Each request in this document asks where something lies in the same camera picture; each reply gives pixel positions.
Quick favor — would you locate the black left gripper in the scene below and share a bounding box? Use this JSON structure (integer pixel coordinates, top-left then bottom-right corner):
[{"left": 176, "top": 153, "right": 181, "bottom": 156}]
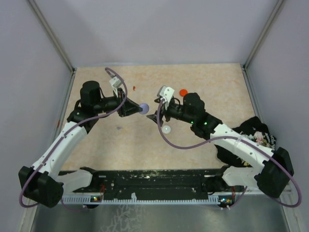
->
[{"left": 94, "top": 87, "right": 142, "bottom": 117}]

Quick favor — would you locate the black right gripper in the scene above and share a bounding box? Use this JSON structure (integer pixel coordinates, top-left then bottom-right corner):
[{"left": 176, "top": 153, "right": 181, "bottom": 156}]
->
[{"left": 147, "top": 98, "right": 195, "bottom": 127}]

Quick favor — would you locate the purple round charging case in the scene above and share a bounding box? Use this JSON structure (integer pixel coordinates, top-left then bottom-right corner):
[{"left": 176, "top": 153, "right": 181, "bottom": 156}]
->
[{"left": 139, "top": 103, "right": 150, "bottom": 115}]

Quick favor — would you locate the white round charging case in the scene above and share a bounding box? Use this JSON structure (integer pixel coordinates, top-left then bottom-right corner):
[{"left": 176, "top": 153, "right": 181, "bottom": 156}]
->
[{"left": 162, "top": 125, "right": 171, "bottom": 134}]

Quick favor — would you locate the orange round charging case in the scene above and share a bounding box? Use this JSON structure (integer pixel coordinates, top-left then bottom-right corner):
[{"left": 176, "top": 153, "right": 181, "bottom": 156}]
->
[{"left": 179, "top": 89, "right": 188, "bottom": 97}]

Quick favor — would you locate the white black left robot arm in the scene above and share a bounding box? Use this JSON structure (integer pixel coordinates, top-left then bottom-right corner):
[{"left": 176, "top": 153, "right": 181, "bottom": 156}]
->
[{"left": 18, "top": 77, "right": 142, "bottom": 208}]

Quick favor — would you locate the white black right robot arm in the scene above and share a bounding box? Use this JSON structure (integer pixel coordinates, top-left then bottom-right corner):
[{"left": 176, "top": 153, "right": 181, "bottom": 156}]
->
[{"left": 148, "top": 93, "right": 294, "bottom": 199}]

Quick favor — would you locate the black floral cloth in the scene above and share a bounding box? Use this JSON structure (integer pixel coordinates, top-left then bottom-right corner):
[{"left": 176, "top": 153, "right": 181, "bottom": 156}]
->
[{"left": 215, "top": 116, "right": 277, "bottom": 167}]

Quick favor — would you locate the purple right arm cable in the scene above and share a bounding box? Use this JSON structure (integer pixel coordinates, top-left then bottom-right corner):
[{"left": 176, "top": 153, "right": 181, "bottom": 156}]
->
[{"left": 156, "top": 98, "right": 302, "bottom": 210}]

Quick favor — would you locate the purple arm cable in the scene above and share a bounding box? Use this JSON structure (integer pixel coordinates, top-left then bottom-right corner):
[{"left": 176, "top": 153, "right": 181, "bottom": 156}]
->
[
  {"left": 18, "top": 67, "right": 127, "bottom": 212},
  {"left": 156, "top": 98, "right": 302, "bottom": 210}
]

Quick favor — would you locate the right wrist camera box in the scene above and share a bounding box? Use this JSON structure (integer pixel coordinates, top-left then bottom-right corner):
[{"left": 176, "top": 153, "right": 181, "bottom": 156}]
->
[{"left": 157, "top": 86, "right": 175, "bottom": 103}]

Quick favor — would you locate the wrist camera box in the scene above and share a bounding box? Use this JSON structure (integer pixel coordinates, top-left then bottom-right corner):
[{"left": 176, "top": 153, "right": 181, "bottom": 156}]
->
[
  {"left": 109, "top": 75, "right": 122, "bottom": 96},
  {"left": 157, "top": 86, "right": 175, "bottom": 103}
]

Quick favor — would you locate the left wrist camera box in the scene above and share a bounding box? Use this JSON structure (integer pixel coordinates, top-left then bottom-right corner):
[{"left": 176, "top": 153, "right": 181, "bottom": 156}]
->
[{"left": 109, "top": 75, "right": 122, "bottom": 96}]

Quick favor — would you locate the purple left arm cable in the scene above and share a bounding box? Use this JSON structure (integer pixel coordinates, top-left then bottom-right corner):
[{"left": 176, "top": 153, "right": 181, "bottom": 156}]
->
[{"left": 18, "top": 67, "right": 127, "bottom": 212}]

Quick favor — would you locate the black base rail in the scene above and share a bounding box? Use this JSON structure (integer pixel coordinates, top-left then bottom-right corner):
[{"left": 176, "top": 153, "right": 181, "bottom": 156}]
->
[{"left": 75, "top": 167, "right": 244, "bottom": 201}]

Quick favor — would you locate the aluminium frame post left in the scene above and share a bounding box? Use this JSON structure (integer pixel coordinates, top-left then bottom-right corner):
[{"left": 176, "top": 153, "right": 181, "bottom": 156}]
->
[{"left": 26, "top": 0, "right": 75, "bottom": 73}]

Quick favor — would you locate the aluminium frame post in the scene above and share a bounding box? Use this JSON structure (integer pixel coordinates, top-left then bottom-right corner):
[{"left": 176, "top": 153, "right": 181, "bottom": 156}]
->
[
  {"left": 242, "top": 0, "right": 286, "bottom": 71},
  {"left": 26, "top": 0, "right": 75, "bottom": 73}
]

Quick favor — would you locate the aluminium frame post right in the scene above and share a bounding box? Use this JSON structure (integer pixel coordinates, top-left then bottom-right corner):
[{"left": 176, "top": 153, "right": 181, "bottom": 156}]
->
[{"left": 242, "top": 0, "right": 286, "bottom": 71}]

